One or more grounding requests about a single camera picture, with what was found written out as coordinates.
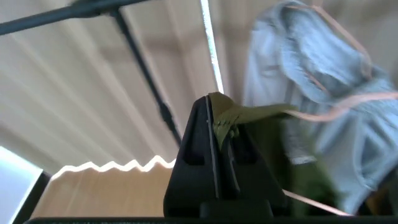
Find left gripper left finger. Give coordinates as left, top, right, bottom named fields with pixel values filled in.
left=163, top=95, right=220, bottom=218

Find green long-sleeved shirt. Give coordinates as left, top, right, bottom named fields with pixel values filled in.
left=207, top=91, right=343, bottom=217

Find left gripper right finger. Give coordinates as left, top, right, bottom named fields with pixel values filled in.
left=219, top=124, right=289, bottom=218

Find black clothes rack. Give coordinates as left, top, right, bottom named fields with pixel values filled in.
left=0, top=0, right=183, bottom=147

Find window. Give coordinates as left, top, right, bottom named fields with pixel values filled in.
left=0, top=145, right=52, bottom=224

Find pale grey shorts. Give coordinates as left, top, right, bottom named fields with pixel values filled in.
left=242, top=0, right=398, bottom=215

